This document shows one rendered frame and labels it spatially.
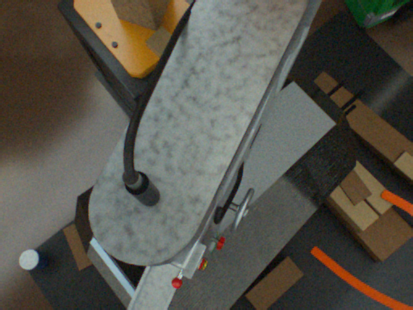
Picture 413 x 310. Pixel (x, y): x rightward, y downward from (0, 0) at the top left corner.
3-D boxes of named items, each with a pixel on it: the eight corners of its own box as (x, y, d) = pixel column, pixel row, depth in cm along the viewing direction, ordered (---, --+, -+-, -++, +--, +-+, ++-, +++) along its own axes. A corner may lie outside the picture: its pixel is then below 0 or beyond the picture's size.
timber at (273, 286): (259, 312, 239) (260, 314, 228) (244, 294, 242) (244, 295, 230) (300, 274, 243) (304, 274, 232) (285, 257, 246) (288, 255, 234)
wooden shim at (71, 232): (64, 229, 254) (62, 228, 253) (80, 221, 255) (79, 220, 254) (80, 270, 248) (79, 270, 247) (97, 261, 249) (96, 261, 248)
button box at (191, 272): (202, 248, 129) (196, 240, 101) (211, 252, 129) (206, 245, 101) (190, 274, 127) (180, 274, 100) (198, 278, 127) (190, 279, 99)
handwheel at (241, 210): (227, 182, 144) (227, 171, 130) (256, 194, 143) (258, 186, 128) (206, 224, 141) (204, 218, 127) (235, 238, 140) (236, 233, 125)
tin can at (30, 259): (34, 249, 252) (23, 247, 240) (51, 253, 251) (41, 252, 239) (27, 266, 250) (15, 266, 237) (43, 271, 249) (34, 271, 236)
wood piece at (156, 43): (147, 47, 196) (145, 41, 191) (163, 32, 198) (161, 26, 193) (180, 75, 193) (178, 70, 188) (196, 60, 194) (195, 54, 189)
